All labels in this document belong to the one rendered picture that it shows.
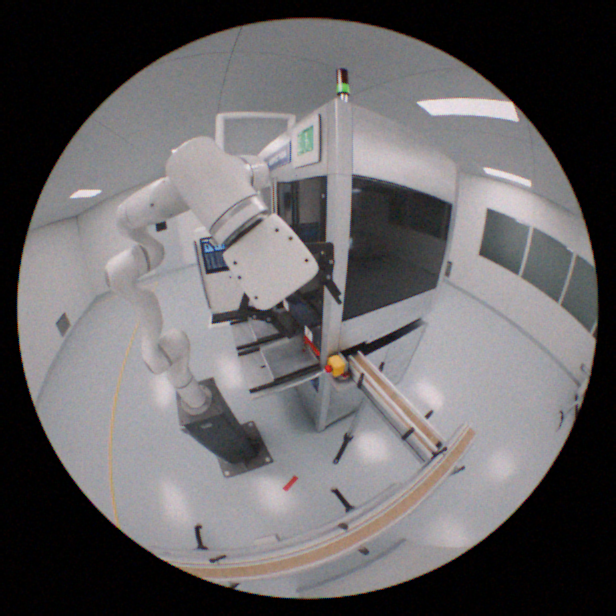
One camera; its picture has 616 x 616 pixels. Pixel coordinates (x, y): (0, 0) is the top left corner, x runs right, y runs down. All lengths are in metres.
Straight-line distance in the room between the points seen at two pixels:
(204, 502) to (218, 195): 1.91
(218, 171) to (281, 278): 0.16
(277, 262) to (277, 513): 1.68
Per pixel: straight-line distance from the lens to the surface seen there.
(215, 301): 1.79
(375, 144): 0.81
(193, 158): 0.28
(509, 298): 5.12
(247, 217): 0.24
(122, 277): 0.63
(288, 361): 1.13
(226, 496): 1.83
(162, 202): 0.39
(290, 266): 0.25
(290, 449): 1.79
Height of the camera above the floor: 1.72
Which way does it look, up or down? 33 degrees down
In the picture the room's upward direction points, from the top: straight up
